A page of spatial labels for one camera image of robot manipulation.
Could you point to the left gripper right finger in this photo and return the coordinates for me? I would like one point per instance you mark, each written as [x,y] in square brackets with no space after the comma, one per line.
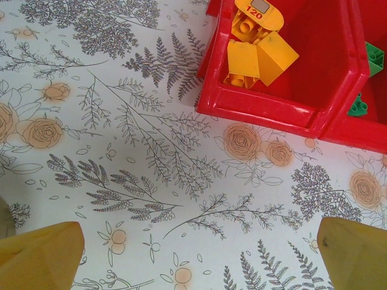
[356,259]

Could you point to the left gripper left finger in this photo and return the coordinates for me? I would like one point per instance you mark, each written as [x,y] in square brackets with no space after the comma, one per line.
[36,259]

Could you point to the small green lego brick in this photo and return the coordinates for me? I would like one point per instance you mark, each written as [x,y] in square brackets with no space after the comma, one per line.
[358,106]

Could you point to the red three-compartment plastic bin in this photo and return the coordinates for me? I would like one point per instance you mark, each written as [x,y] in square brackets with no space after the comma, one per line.
[272,105]

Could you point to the long green lego brick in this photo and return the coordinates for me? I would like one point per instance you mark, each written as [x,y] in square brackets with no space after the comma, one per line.
[375,59]

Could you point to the rounded yellow lego piece 120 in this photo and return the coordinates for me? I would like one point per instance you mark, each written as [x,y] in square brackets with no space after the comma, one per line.
[267,18]

